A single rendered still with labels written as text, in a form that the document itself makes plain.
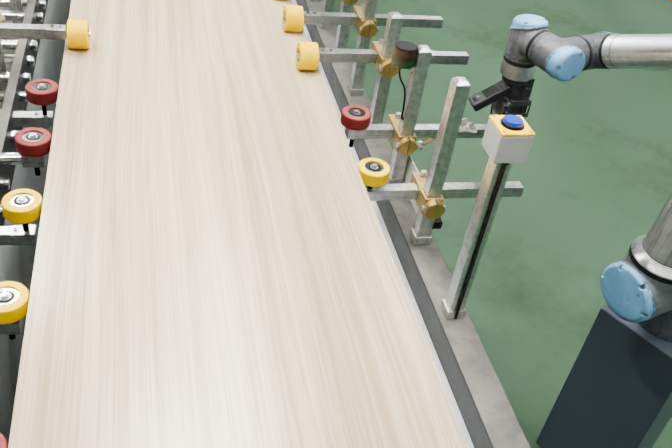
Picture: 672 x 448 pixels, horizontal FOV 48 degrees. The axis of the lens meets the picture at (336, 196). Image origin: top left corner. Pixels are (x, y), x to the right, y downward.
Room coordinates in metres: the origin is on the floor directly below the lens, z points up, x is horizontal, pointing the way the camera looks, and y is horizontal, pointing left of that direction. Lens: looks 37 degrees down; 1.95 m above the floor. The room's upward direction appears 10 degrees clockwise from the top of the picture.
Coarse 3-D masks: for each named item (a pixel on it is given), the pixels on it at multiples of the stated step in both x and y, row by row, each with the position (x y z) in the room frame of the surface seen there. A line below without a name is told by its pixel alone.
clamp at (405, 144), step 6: (390, 114) 1.86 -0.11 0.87; (390, 120) 1.83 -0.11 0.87; (396, 120) 1.83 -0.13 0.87; (396, 126) 1.80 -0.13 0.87; (396, 132) 1.77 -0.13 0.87; (396, 138) 1.76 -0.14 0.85; (402, 138) 1.75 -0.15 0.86; (408, 138) 1.75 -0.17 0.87; (414, 138) 1.76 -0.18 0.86; (396, 144) 1.74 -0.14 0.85; (402, 144) 1.73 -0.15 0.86; (408, 144) 1.74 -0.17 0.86; (414, 144) 1.74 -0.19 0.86; (396, 150) 1.75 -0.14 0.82; (402, 150) 1.73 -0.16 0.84; (408, 150) 1.74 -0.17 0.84; (414, 150) 1.74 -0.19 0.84
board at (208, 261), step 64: (128, 0) 2.24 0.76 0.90; (192, 0) 2.32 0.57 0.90; (256, 0) 2.41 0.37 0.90; (64, 64) 1.78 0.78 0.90; (128, 64) 1.84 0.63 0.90; (192, 64) 1.90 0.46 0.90; (256, 64) 1.96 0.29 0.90; (64, 128) 1.48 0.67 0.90; (128, 128) 1.53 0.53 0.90; (192, 128) 1.58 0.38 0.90; (256, 128) 1.62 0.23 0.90; (320, 128) 1.67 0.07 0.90; (64, 192) 1.25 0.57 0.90; (128, 192) 1.29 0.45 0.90; (192, 192) 1.32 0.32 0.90; (256, 192) 1.36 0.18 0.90; (320, 192) 1.40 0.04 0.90; (64, 256) 1.06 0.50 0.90; (128, 256) 1.09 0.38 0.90; (192, 256) 1.12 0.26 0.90; (256, 256) 1.15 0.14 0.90; (320, 256) 1.18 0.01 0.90; (384, 256) 1.22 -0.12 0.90; (64, 320) 0.90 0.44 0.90; (128, 320) 0.93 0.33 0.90; (192, 320) 0.95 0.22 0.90; (256, 320) 0.98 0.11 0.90; (320, 320) 1.00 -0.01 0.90; (384, 320) 1.03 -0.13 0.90; (64, 384) 0.77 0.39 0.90; (128, 384) 0.79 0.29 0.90; (192, 384) 0.81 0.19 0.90; (256, 384) 0.83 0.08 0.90; (320, 384) 0.86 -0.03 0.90; (384, 384) 0.88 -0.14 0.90
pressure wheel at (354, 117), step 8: (344, 112) 1.76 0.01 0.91; (352, 112) 1.78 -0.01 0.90; (360, 112) 1.78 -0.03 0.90; (368, 112) 1.78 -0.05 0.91; (344, 120) 1.75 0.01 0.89; (352, 120) 1.74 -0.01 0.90; (360, 120) 1.74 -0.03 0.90; (368, 120) 1.76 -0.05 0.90; (352, 128) 1.74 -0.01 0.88; (360, 128) 1.74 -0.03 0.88; (352, 144) 1.77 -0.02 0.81
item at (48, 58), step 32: (32, 0) 2.25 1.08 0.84; (64, 0) 3.12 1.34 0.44; (0, 128) 1.52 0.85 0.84; (0, 192) 1.35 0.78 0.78; (0, 224) 1.30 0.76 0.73; (32, 224) 1.68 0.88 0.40; (0, 256) 1.25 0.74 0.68; (32, 256) 1.61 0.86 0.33; (0, 352) 1.10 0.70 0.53; (0, 384) 1.05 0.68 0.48; (0, 416) 1.00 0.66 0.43
